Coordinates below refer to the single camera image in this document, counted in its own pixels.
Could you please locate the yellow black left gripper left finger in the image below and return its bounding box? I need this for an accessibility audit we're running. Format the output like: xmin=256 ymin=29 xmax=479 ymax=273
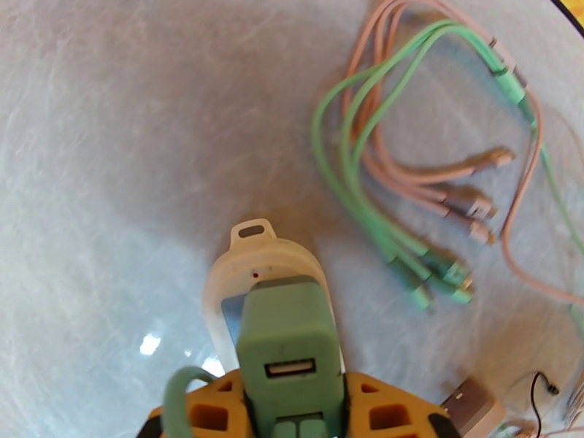
xmin=145 ymin=371 xmax=251 ymax=438

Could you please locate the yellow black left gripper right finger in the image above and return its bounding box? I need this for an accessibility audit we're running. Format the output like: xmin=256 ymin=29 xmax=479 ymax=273
xmin=342 ymin=371 xmax=463 ymax=438

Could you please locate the beige usb plug adapter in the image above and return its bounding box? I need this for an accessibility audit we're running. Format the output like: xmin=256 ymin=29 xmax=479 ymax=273
xmin=439 ymin=379 xmax=507 ymax=438

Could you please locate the green usb plug adapter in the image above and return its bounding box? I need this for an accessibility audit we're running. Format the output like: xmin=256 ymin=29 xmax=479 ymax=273
xmin=236 ymin=276 xmax=347 ymax=438

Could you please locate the long white power strip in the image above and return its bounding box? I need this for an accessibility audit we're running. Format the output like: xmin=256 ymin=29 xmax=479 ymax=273
xmin=201 ymin=218 xmax=347 ymax=380

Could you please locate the teal charging cable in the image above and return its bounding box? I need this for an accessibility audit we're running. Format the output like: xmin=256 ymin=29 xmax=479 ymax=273
xmin=163 ymin=366 xmax=218 ymax=438

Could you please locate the thin black cable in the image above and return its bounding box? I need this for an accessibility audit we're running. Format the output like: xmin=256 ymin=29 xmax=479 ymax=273
xmin=529 ymin=370 xmax=561 ymax=438

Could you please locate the pink charging cable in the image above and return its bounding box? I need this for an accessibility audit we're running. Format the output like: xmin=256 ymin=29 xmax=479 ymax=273
xmin=342 ymin=0 xmax=584 ymax=308

